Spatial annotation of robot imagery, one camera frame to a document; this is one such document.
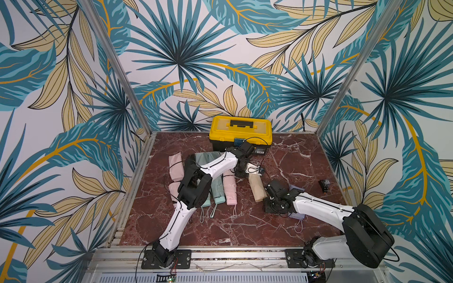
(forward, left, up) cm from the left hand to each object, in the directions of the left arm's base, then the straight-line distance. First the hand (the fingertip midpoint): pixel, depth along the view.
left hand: (245, 171), depth 97 cm
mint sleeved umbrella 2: (-11, +15, 0) cm, 18 cm away
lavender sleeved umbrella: (-23, -24, -3) cm, 33 cm away
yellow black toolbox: (+17, +10, +13) cm, 24 cm away
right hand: (-19, -10, -3) cm, 22 cm away
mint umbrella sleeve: (+10, +24, -1) cm, 26 cm away
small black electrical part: (-7, -41, +1) cm, 42 cm away
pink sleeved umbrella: (-10, +8, -1) cm, 13 cm away
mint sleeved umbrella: (-18, +19, -2) cm, 26 cm away
